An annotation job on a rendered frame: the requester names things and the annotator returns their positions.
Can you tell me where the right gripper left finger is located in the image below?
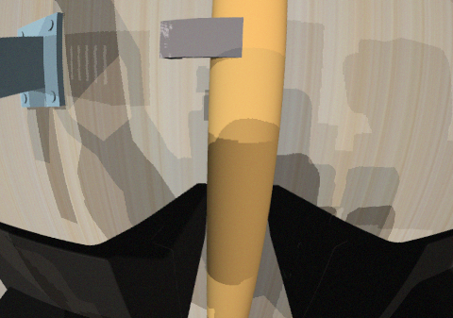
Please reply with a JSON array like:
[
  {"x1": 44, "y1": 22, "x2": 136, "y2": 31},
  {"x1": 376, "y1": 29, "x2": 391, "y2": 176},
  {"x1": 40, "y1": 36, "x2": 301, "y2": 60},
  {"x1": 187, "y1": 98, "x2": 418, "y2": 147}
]
[{"x1": 0, "y1": 183, "x2": 207, "y2": 318}]

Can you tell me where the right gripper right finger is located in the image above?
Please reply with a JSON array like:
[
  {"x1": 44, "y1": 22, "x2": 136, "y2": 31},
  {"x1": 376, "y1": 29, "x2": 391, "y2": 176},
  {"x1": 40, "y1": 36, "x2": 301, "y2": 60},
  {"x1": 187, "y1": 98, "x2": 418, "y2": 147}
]
[{"x1": 268, "y1": 185, "x2": 453, "y2": 318}]

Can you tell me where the long wooden rail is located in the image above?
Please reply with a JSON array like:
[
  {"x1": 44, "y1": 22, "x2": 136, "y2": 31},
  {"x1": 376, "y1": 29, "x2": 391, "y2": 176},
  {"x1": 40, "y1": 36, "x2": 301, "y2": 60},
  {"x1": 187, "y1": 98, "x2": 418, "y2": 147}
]
[{"x1": 159, "y1": 0, "x2": 288, "y2": 318}]

